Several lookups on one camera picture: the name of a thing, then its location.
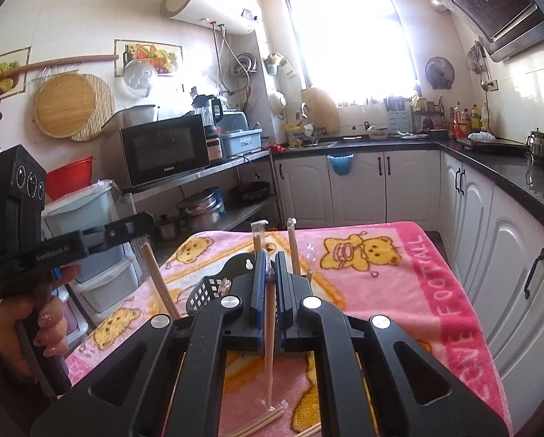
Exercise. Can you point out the white cylindrical water heater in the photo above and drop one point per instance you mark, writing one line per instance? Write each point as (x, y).
(208, 0)

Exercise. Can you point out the white base cabinets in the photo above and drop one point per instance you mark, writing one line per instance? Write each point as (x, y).
(404, 191)

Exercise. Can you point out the blue plastic drawer tower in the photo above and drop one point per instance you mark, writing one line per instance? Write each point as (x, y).
(94, 218)

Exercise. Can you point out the dark green mesh utensil basket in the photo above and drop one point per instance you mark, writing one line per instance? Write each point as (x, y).
(203, 293)

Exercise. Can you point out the black microwave oven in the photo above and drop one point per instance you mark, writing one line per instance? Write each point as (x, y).
(162, 150)

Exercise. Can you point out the stacked steel pots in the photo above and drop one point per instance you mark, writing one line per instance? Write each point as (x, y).
(199, 211)

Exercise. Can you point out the kitchen window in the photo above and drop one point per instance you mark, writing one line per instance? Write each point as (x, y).
(344, 41)

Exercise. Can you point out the fruit wall poster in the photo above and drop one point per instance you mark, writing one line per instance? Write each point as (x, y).
(3, 73)
(162, 54)

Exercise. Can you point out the steel kettle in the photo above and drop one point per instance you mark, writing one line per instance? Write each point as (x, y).
(537, 145)

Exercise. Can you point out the black wok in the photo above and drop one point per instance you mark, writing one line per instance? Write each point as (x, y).
(251, 191)

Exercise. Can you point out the steel kitchen shelf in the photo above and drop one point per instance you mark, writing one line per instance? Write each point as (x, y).
(235, 159)

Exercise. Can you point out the wall organiser with items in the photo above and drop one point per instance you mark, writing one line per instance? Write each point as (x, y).
(278, 64)

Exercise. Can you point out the black blender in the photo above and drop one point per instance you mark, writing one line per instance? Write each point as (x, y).
(206, 114)

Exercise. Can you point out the long wooden rolling pin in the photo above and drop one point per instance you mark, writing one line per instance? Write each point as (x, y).
(71, 61)

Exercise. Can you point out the blue knife organiser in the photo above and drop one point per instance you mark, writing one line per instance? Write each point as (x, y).
(399, 120)

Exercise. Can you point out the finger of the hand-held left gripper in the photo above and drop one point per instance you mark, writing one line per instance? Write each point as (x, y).
(130, 227)

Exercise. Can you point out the round ribbed bamboo mat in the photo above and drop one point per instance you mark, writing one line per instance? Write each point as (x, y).
(104, 109)

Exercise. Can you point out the blue dish box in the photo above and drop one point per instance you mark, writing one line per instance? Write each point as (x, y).
(242, 143)

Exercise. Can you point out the wooden cutting board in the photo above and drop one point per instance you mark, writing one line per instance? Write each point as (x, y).
(322, 109)

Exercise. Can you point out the pink printed bear blanket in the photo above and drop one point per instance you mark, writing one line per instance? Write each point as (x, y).
(390, 273)

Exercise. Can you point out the white round plastic lid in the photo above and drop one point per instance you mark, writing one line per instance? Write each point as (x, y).
(139, 77)

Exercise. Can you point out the small wall fan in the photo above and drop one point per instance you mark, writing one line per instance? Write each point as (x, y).
(439, 73)

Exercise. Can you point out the red plastic basin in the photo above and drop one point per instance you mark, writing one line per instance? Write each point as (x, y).
(71, 177)

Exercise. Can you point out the sleeved chopstick pair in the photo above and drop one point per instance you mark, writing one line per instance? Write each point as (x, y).
(308, 430)
(270, 373)
(293, 246)
(258, 421)
(160, 282)
(257, 236)

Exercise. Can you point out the round bamboo tray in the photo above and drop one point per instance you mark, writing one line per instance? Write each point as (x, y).
(64, 104)

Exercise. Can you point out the black kitchen countertop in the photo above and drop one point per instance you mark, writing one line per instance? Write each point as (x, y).
(504, 164)

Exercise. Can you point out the blue hanging bag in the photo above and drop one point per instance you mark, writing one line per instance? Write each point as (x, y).
(341, 166)

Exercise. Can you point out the person's left hand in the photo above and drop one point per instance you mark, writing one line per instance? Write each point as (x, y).
(7, 327)

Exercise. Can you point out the black range hood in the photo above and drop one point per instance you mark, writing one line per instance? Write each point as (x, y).
(490, 4)

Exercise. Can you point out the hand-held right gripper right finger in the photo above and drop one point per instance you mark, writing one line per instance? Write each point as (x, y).
(282, 291)

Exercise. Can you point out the row of condiment bottles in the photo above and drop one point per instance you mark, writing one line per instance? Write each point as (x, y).
(465, 123)

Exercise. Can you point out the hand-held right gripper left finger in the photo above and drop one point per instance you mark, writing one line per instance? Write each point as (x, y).
(260, 291)

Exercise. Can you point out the hanging kitchen utensils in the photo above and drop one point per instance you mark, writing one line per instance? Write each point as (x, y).
(476, 63)

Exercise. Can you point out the white round dispenser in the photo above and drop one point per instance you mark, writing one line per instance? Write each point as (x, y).
(277, 104)

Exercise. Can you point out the wall socket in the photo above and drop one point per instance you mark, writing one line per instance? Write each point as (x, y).
(493, 85)

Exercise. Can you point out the white plastic bin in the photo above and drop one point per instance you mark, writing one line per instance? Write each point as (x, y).
(135, 116)

